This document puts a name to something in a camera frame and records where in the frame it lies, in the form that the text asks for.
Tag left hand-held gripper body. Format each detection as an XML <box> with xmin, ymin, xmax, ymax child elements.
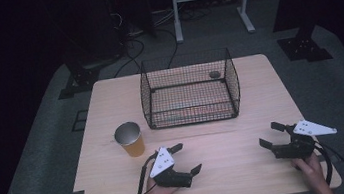
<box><xmin>146</xmin><ymin>143</ymin><xmax>195</xmax><ymax>193</ymax></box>

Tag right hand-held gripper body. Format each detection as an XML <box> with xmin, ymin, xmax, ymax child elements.
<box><xmin>268</xmin><ymin>115</ymin><xmax>341</xmax><ymax>164</ymax></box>

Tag person's right hand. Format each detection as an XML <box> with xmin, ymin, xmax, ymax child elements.
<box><xmin>290</xmin><ymin>150</ymin><xmax>328</xmax><ymax>193</ymax></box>

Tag orange paper cup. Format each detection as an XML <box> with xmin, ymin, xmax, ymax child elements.
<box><xmin>112</xmin><ymin>119</ymin><xmax>147</xmax><ymax>161</ymax></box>

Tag small dark round object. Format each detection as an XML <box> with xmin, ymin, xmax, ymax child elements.
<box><xmin>208</xmin><ymin>70</ymin><xmax>222</xmax><ymax>81</ymax></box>

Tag left hand-held gripper black cable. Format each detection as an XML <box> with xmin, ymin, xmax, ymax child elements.
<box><xmin>123</xmin><ymin>151</ymin><xmax>165</xmax><ymax>194</ymax></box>

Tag hand-held gripper black cable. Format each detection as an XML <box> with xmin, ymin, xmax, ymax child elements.
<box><xmin>123</xmin><ymin>151</ymin><xmax>165</xmax><ymax>194</ymax></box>
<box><xmin>312</xmin><ymin>137</ymin><xmax>344</xmax><ymax>194</ymax></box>

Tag right hand-held gripper black cable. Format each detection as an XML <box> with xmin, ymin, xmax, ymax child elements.
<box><xmin>312</xmin><ymin>137</ymin><xmax>344</xmax><ymax>194</ymax></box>

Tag black wire mesh basket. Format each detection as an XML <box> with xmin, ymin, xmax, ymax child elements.
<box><xmin>135</xmin><ymin>45</ymin><xmax>245</xmax><ymax>132</ymax></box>

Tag black stand with base plate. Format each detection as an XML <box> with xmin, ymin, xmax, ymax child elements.
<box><xmin>51</xmin><ymin>44</ymin><xmax>107</xmax><ymax>101</ymax></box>
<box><xmin>269</xmin><ymin>0</ymin><xmax>335</xmax><ymax>68</ymax></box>

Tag black floor cables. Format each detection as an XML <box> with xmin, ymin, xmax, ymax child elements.
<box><xmin>104</xmin><ymin>2</ymin><xmax>220</xmax><ymax>80</ymax></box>

